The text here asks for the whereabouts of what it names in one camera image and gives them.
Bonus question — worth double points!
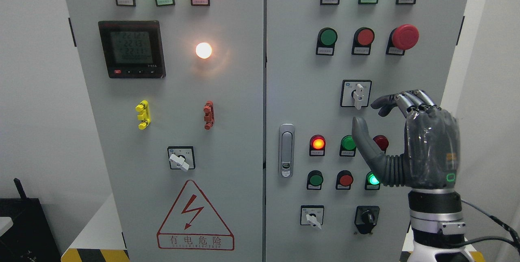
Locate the gray robotic hand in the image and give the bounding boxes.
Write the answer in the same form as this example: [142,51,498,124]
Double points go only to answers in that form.
[352,89,460,189]

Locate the middle dark red indicator light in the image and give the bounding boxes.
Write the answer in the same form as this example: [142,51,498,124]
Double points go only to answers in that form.
[373,134,389,152]

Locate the lower green lit button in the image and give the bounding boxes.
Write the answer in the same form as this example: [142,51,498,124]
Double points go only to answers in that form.
[364,171,381,191]

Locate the middle green indicator light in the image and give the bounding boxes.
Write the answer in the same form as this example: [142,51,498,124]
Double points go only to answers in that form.
[339,135,357,157]

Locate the lower red push button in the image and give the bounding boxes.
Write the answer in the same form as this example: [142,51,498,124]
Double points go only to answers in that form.
[336,171,353,190]

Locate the red push button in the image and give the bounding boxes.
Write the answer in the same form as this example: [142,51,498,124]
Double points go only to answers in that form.
[351,27,375,55]
[336,171,353,190]

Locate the middle red lit indicator light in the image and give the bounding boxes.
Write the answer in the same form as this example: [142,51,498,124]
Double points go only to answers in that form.
[309,134,326,156]

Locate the lower green push button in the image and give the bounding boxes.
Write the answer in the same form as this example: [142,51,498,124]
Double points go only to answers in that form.
[306,170,324,190]

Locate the green push button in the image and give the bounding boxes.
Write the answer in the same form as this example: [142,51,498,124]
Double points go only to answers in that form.
[306,170,324,190]
[316,27,338,56]

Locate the red emergency stop button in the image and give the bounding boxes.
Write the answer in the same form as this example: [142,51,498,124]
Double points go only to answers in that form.
[385,24,420,56]

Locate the upper red push button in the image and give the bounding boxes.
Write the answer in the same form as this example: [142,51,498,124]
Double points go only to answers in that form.
[351,27,375,55]

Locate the right cabinet door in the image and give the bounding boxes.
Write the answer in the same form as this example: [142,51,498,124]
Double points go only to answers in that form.
[265,0,467,262]

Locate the cabinet door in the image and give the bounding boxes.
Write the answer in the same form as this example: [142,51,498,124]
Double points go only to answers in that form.
[66,0,264,262]
[265,0,467,262]

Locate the upper green push button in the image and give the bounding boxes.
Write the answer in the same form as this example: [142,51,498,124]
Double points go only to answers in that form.
[316,27,338,56]

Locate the red terminal connector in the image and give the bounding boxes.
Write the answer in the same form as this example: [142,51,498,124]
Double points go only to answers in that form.
[203,100,215,130]

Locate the red electric hazard warning sticker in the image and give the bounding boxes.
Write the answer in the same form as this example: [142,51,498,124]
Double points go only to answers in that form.
[156,180,235,251]

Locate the white glowing indicator light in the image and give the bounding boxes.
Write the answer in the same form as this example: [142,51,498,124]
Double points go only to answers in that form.
[195,42,213,60]

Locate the left cabinet door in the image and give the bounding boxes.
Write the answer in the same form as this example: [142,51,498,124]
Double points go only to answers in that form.
[66,0,264,262]

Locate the yellow terminal connector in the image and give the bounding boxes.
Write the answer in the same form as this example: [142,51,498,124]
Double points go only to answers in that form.
[135,100,151,130]

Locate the black digital power meter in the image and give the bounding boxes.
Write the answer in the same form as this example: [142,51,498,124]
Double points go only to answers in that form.
[98,21,166,79]

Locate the black box with antenna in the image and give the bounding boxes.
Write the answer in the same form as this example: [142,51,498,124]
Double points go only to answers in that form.
[0,178,60,262]

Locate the black rotary selector switch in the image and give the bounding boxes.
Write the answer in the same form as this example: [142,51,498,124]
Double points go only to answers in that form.
[354,206,379,234]

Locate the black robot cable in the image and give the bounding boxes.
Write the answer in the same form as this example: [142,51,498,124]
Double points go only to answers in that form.
[435,199,520,250]

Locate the silver cabinet door handle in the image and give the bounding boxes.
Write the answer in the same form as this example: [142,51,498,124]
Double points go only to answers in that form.
[278,123,295,178]

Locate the left door gray rotary switch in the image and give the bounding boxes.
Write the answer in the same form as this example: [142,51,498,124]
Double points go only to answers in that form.
[167,146,196,172]

